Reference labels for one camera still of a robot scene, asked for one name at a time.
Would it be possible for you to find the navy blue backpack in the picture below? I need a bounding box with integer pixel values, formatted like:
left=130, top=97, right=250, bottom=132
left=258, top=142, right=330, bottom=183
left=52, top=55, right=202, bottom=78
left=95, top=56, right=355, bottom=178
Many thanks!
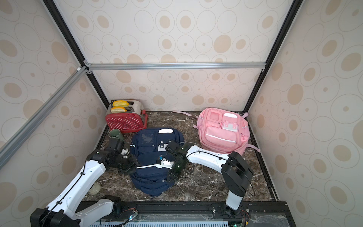
left=130, top=128, right=184, bottom=197

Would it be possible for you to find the pink backpack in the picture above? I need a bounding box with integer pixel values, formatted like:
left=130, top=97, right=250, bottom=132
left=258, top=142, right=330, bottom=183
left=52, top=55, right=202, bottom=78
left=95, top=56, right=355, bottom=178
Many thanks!
left=172, top=107, right=261, bottom=157

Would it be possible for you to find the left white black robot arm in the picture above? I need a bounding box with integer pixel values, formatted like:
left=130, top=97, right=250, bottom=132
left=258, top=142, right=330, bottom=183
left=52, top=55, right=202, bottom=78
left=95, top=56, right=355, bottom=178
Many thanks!
left=30, top=149, right=137, bottom=227

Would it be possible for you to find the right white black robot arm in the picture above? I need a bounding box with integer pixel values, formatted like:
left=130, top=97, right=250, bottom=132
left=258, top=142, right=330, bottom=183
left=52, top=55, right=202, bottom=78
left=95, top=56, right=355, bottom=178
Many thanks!
left=157, top=141, right=254, bottom=218

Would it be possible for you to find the green mug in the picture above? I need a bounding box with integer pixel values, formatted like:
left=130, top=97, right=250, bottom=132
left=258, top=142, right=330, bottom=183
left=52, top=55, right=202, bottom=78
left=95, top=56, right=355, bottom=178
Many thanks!
left=109, top=129, right=124, bottom=141

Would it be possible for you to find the red dotted toaster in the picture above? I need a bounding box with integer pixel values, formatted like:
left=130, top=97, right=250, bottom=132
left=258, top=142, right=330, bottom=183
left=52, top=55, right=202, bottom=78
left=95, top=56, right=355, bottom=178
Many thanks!
left=105, top=99, right=148, bottom=133

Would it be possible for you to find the small green circuit board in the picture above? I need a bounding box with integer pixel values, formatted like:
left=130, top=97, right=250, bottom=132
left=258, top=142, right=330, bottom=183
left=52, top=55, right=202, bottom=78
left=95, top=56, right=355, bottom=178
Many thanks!
left=128, top=211, right=139, bottom=221

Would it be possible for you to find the yellow toast slice front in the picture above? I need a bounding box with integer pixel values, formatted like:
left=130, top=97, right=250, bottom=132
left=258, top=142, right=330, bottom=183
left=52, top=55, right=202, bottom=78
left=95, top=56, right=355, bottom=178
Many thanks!
left=110, top=107, right=127, bottom=113

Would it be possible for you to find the yellow toast slice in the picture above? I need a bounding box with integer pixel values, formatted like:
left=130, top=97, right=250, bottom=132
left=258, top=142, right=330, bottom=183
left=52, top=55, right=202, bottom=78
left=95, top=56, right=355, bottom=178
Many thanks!
left=112, top=100, right=130, bottom=107
left=110, top=107, right=127, bottom=113

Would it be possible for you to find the yellow toast slice rear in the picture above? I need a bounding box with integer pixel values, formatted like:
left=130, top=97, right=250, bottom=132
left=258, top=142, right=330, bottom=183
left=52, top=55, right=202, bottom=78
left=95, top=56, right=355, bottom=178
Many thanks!
left=112, top=100, right=130, bottom=107

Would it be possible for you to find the left diagonal aluminium bar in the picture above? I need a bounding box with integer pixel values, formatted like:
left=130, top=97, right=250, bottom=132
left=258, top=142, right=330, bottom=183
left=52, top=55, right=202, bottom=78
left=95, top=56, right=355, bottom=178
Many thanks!
left=1, top=66, right=87, bottom=168

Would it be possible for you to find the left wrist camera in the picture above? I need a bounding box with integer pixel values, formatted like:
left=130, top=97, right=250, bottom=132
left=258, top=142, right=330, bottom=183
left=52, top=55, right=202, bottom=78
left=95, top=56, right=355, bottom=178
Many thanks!
left=105, top=138, right=124, bottom=155

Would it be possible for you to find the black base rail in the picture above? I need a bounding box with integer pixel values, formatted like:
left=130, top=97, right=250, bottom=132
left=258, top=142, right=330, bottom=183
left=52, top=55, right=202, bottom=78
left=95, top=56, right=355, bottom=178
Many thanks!
left=91, top=201, right=296, bottom=227

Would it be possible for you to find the horizontal aluminium frame bar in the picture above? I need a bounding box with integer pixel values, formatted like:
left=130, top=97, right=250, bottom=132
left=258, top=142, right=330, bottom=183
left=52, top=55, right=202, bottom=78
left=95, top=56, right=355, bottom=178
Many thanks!
left=84, top=61, right=266, bottom=71

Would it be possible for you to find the black left corner post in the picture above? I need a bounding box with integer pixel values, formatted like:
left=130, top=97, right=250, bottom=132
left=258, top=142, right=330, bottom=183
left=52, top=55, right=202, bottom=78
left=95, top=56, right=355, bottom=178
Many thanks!
left=42, top=0, right=110, bottom=108

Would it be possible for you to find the black corner post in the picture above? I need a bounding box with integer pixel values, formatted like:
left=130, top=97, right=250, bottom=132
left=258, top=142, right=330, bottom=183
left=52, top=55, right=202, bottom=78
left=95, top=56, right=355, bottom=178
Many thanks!
left=243, top=0, right=303, bottom=112
left=42, top=0, right=110, bottom=108

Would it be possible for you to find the black right corner post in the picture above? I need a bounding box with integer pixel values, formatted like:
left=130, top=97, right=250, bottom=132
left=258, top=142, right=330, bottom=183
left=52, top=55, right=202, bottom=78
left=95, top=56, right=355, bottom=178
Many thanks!
left=243, top=0, right=303, bottom=112

